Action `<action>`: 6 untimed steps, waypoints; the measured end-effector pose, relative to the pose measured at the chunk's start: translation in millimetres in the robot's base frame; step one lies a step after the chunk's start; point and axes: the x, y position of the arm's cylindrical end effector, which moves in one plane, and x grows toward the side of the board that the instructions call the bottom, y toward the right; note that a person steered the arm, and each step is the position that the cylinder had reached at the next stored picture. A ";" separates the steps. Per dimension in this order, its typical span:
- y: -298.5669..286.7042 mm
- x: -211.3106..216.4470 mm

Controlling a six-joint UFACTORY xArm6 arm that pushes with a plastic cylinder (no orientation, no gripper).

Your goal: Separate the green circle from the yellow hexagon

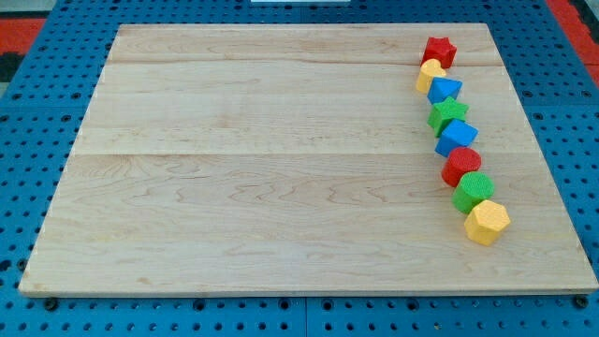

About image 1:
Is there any yellow hexagon block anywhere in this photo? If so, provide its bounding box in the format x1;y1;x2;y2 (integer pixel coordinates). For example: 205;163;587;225
464;199;511;246

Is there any light wooden board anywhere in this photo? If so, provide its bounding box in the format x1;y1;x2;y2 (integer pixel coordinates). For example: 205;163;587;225
19;23;598;298

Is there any green star block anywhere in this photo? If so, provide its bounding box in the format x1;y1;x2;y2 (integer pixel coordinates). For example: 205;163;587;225
427;96;469;138

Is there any red cylinder block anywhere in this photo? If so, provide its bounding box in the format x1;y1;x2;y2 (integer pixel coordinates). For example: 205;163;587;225
441;147;482;187

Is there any blue cube block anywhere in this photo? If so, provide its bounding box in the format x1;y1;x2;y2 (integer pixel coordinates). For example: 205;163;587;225
434;120;478;157

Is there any blue triangle block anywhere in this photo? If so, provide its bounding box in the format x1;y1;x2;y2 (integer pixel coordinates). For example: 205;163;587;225
427;77;462;104

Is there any yellow heart block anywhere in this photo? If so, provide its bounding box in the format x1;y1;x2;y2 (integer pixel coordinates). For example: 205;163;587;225
416;58;446;94

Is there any green cylinder block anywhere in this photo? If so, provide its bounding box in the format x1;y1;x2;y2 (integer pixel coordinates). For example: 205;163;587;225
451;171;495;213

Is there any red star block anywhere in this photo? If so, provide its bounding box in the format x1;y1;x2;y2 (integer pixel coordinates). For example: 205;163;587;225
420;37;458;69

